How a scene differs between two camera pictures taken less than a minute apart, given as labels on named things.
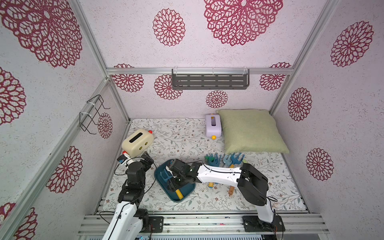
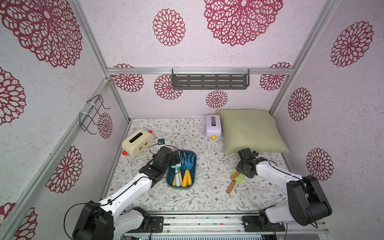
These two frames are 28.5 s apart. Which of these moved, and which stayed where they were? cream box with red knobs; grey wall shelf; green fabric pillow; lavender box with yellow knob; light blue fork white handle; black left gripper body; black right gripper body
Moved: black left gripper body; light blue fork white handle; black right gripper body
Stayed: cream box with red knobs; lavender box with yellow knob; green fabric pillow; grey wall shelf
